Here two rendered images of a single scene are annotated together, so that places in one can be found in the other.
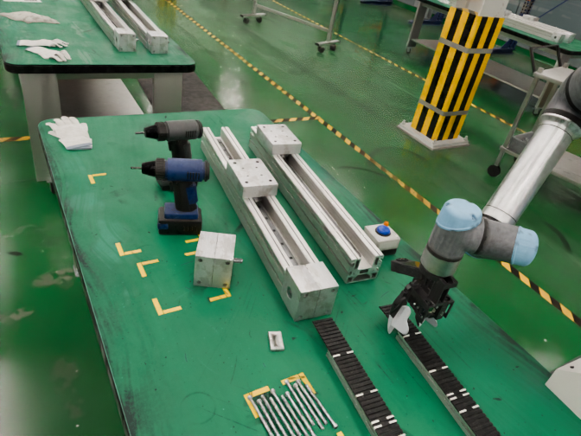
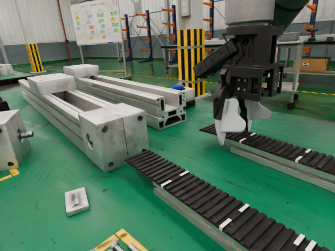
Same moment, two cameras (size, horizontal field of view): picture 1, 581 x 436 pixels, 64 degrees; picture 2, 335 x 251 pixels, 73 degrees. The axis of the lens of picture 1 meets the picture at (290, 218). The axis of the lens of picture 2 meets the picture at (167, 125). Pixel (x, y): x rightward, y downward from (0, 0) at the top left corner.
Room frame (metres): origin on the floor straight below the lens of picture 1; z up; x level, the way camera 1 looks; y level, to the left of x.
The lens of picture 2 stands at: (0.42, -0.12, 1.00)
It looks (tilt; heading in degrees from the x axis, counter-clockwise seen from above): 21 degrees down; 352
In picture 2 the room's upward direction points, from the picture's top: 4 degrees counter-clockwise
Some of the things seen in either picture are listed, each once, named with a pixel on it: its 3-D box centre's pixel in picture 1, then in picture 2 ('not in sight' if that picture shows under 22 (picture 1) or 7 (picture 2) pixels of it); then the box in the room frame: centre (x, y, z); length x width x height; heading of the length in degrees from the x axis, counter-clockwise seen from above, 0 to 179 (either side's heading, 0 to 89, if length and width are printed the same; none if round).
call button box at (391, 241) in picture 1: (378, 240); (176, 98); (1.15, -0.27, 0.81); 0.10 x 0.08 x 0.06; 120
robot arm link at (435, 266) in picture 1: (441, 259); (250, 12); (0.80, -0.33, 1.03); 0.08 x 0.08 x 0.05
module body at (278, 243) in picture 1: (249, 195); (55, 100); (1.24, 0.14, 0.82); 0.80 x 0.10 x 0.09; 30
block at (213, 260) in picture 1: (220, 259); (1, 139); (0.90, 0.15, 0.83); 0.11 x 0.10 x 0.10; 98
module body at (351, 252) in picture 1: (303, 189); (106, 90); (1.33, -0.02, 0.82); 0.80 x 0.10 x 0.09; 30
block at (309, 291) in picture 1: (313, 290); (119, 132); (0.86, -0.09, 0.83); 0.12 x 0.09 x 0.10; 120
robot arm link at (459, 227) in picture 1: (456, 229); not in sight; (0.80, -0.33, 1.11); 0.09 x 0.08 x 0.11; 85
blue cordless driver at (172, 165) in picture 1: (169, 195); not in sight; (1.05, 0.33, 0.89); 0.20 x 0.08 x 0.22; 108
